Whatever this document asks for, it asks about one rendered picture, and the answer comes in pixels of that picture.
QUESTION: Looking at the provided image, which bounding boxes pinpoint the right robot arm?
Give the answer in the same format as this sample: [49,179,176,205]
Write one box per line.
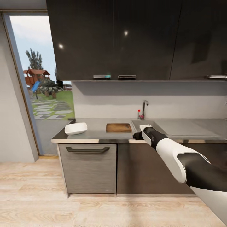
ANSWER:
[133,125,227,226]

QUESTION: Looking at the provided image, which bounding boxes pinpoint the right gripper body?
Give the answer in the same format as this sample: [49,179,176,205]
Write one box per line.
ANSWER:
[135,132,144,140]

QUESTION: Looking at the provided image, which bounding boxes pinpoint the cutting board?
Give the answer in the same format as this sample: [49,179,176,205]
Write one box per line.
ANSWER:
[106,123,132,132]

